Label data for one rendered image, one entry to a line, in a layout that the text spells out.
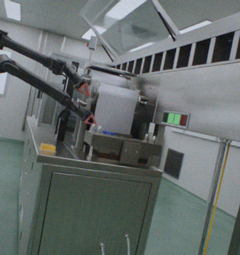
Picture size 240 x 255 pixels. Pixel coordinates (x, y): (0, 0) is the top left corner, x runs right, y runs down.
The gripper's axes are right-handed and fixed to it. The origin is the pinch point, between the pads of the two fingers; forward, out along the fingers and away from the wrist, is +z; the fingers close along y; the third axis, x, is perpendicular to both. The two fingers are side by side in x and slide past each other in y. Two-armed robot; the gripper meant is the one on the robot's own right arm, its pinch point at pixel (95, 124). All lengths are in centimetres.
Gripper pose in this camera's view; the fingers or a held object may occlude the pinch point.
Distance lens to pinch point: 162.1
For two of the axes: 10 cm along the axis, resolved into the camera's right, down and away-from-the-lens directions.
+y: 3.4, 1.2, -9.3
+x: 6.3, -7.6, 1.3
